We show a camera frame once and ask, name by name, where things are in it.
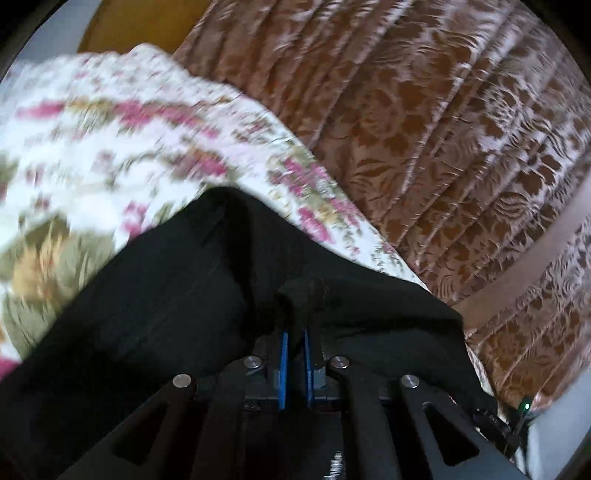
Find floral bedsheet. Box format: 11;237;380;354
0;44;491;398

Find brown floral curtain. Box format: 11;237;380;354
173;0;591;412

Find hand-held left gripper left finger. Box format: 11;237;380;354
60;323;290;480

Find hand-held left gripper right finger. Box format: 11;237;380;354
304;323;528;480

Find black pants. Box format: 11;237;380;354
0;187;500;480

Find yellow wooden panel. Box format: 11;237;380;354
78;0;211;54

